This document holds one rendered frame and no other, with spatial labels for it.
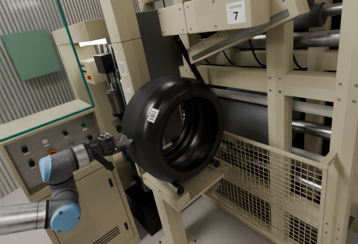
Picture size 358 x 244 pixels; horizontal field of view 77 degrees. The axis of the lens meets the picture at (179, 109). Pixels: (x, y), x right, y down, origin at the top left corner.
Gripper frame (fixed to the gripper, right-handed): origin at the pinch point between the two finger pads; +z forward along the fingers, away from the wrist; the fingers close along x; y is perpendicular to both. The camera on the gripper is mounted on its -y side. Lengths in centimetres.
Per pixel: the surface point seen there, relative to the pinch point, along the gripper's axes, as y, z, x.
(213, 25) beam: 48, 41, -17
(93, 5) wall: 104, 111, 306
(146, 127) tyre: 8.0, 4.6, -8.4
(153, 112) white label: 14.4, 8.6, -9.7
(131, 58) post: 35.6, 20.0, 25.2
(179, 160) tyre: -28.5, 34.2, 9.2
